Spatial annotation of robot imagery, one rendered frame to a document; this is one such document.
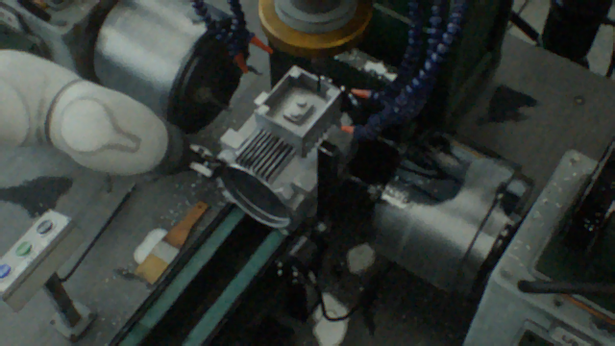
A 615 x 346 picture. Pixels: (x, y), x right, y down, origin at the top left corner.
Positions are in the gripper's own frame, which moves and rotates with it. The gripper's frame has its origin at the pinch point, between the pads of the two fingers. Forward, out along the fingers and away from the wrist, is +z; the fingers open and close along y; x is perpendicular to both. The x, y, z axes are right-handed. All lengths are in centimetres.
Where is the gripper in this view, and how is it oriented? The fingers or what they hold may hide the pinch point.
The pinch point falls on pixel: (211, 165)
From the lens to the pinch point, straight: 145.3
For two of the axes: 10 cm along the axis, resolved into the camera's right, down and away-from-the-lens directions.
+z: 2.8, 1.2, 9.5
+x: -4.8, 8.8, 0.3
